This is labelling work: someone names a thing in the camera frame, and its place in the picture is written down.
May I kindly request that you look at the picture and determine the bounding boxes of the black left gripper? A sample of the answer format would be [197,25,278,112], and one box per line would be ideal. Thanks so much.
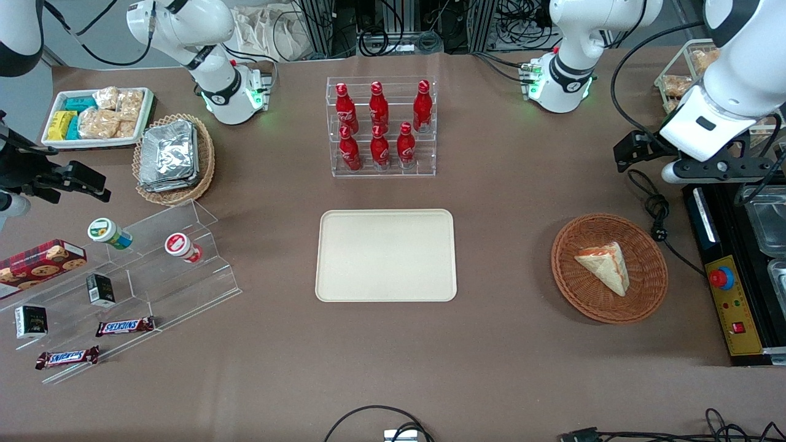
[613,130,776,183]

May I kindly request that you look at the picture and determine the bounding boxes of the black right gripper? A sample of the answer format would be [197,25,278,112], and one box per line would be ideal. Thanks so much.
[0,112,112,204]

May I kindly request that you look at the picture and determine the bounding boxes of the triangular sandwich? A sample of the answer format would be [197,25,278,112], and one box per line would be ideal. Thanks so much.
[574,241,631,298]

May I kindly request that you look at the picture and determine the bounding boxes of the white rectangular snack tray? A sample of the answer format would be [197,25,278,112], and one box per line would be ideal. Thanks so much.
[41,87,155,150]

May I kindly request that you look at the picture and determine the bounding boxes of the light wicker basket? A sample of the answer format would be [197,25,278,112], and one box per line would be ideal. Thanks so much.
[131,113,216,207]

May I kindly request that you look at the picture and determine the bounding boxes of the brown wicker basket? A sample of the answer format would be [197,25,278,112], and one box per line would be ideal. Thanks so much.
[550,212,669,325]

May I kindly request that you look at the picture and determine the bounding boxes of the beige plastic tray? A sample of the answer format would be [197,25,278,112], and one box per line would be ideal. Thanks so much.
[315,209,458,303]

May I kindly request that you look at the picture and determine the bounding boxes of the green lid yogurt cup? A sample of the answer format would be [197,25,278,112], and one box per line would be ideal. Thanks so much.
[87,217,133,251]

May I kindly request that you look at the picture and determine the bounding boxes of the yellow snack packet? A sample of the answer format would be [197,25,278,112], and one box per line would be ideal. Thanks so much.
[47,110,78,141]

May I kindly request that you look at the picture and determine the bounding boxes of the stack of silver foil packs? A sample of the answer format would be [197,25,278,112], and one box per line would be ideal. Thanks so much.
[138,119,201,193]

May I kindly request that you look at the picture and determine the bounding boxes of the red cookie box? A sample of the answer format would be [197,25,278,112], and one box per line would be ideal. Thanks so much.
[0,239,88,302]

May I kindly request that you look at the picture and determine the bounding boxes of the small black box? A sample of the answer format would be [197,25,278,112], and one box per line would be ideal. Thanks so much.
[14,304,49,340]
[85,273,117,308]

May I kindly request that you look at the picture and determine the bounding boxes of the red lid yogurt cup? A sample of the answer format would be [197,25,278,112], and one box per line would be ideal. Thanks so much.
[164,232,204,264]

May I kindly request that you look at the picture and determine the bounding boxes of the clear acrylic stepped shelf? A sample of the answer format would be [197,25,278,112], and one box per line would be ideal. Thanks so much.
[0,199,243,386]

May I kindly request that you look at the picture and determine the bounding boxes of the snickers chocolate bar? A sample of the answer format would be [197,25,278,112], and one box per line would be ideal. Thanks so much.
[34,345,101,371]
[95,316,156,338]

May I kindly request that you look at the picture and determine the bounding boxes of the clear plastic container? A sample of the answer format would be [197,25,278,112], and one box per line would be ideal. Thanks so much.
[767,257,786,302]
[739,184,786,256]

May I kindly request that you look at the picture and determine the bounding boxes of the red emergency stop button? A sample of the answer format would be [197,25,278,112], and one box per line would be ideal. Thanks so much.
[709,265,736,291]

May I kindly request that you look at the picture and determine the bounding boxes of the black sealing machine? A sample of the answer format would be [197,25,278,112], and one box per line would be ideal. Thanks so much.
[682,178,786,368]

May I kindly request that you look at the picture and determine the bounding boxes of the red cola bottle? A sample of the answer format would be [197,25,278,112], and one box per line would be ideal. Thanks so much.
[335,82,359,133]
[370,124,391,170]
[412,79,434,133]
[396,121,417,168]
[338,125,362,172]
[368,80,390,130]

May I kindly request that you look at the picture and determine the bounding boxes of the white cloth bags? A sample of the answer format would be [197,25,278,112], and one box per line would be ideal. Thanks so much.
[236,5,309,63]

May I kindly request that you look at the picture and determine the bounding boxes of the clear acrylic bottle rack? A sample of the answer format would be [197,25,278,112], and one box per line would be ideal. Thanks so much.
[326,76,437,179]

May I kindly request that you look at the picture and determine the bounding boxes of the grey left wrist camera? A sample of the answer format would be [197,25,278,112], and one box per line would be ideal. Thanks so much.
[661,161,698,185]

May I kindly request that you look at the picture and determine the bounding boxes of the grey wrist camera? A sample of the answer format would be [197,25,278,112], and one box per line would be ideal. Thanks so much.
[661,161,698,185]
[0,192,31,217]

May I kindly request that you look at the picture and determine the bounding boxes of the black power cable with plug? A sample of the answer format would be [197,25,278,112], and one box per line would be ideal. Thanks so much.
[626,168,708,278]

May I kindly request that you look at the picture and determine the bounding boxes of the white wire rack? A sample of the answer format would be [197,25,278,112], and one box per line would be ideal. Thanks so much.
[653,38,786,166]

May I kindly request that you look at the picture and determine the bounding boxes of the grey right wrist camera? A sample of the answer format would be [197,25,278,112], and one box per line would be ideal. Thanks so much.
[0,192,31,217]

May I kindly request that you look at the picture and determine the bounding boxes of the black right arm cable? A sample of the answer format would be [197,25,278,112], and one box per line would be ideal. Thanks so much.
[42,0,155,68]

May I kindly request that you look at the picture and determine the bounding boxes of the black coiled cable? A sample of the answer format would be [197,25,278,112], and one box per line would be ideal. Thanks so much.
[359,26,401,57]

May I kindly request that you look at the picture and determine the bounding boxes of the black tangled cables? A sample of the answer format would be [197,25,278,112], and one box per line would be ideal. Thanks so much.
[599,408,786,442]

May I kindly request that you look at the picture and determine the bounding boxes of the black looped table cable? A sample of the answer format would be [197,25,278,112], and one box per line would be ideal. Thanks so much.
[324,405,434,442]

